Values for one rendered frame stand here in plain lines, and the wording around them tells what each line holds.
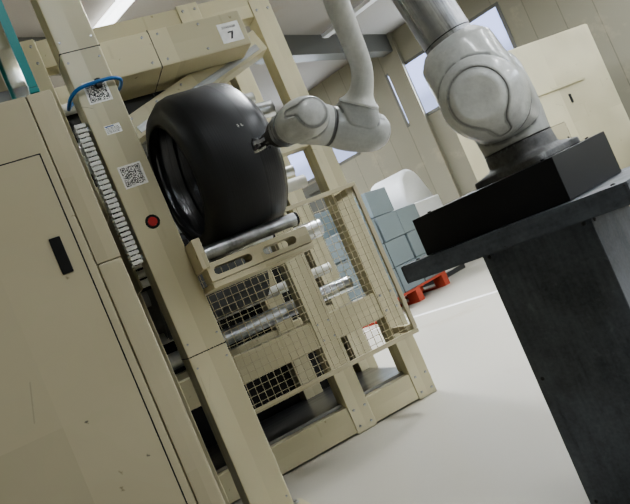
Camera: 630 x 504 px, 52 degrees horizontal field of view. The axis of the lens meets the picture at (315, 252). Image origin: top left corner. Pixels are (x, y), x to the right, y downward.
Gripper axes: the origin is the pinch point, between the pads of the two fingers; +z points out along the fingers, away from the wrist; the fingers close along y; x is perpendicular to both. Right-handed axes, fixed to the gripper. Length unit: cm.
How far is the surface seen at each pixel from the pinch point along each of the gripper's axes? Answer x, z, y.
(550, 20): -75, 485, -642
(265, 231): 24.9, 19.5, 0.5
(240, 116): -11.5, 14.5, -3.3
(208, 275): 31.0, 17.2, 23.6
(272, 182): 11.0, 14.7, -5.8
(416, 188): 67, 491, -362
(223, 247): 24.8, 19.5, 15.4
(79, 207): 4, -41, 57
